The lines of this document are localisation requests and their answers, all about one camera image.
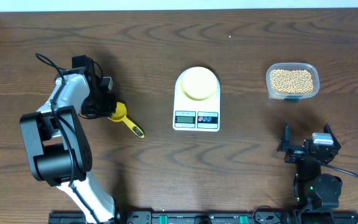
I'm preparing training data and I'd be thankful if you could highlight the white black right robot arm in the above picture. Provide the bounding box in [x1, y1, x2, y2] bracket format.
[278, 123, 342, 224]

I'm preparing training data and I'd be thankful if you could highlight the yellow bowl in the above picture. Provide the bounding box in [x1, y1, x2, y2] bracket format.
[180, 67, 218, 101]

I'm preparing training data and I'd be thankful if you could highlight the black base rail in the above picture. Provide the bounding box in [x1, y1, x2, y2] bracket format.
[48, 210, 358, 224]

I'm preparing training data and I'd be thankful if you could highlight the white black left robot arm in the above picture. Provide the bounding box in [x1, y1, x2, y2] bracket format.
[20, 53, 125, 223]

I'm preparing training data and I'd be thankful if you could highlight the clear plastic soybean container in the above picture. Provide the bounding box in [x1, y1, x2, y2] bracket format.
[266, 62, 320, 101]

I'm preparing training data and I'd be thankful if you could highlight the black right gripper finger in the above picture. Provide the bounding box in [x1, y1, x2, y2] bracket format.
[323, 123, 341, 149]
[278, 122, 291, 152]

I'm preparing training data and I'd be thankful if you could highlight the yellow measuring scoop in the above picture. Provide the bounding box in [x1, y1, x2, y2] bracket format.
[108, 102, 145, 138]

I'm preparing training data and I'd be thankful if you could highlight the white digital kitchen scale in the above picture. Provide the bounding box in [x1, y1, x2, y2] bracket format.
[172, 71, 221, 132]

